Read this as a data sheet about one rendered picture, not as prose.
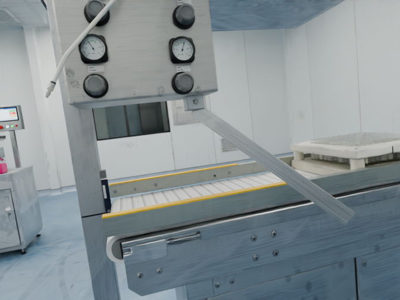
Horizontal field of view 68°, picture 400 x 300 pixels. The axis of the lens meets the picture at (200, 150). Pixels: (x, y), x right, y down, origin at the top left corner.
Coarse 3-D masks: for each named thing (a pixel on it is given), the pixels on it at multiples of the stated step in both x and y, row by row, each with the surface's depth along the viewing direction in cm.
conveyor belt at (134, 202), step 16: (256, 176) 79; (272, 176) 77; (304, 176) 73; (160, 192) 74; (176, 192) 72; (192, 192) 70; (208, 192) 68; (336, 192) 59; (112, 208) 67; (128, 208) 62; (256, 208) 54; (176, 224) 50; (112, 240) 48; (112, 256) 48
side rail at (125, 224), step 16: (320, 176) 56; (336, 176) 56; (352, 176) 57; (368, 176) 58; (384, 176) 59; (256, 192) 52; (272, 192) 53; (288, 192) 54; (160, 208) 48; (176, 208) 49; (192, 208) 49; (208, 208) 50; (224, 208) 51; (240, 208) 52; (112, 224) 46; (128, 224) 47; (144, 224) 47; (160, 224) 48
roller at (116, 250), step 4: (116, 240) 48; (120, 240) 48; (112, 244) 48; (116, 244) 48; (120, 244) 48; (112, 248) 47; (116, 248) 48; (120, 248) 48; (112, 252) 47; (116, 252) 48; (120, 252) 48; (116, 256) 48; (120, 256) 48
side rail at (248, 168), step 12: (288, 156) 84; (216, 168) 79; (228, 168) 79; (240, 168) 80; (252, 168) 81; (264, 168) 82; (144, 180) 74; (156, 180) 75; (168, 180) 75; (180, 180) 76; (192, 180) 77; (204, 180) 78; (120, 192) 73; (132, 192) 73
